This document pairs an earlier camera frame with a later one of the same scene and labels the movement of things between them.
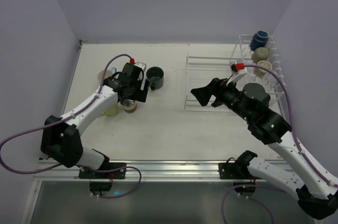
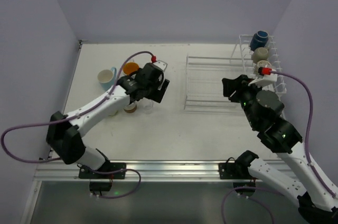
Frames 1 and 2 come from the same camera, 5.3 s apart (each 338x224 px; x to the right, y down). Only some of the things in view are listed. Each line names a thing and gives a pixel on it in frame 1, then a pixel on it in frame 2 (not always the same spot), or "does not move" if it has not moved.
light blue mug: [108, 73] does not move
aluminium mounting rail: [45, 171] does not move
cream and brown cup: [129, 105] does not move
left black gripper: [144, 91] to [160, 91]
